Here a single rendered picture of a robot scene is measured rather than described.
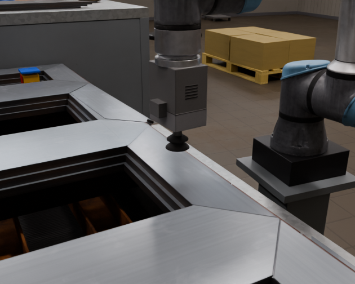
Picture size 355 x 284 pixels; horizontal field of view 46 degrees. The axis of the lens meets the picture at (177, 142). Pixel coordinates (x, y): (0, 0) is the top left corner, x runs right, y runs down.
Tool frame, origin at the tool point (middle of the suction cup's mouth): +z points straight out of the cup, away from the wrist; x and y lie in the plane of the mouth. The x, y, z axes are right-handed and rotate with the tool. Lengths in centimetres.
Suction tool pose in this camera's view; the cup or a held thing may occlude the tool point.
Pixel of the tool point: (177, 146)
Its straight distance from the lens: 74.8
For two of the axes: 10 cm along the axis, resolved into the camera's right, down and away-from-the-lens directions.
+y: 5.4, 3.2, -7.8
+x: 8.4, -2.1, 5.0
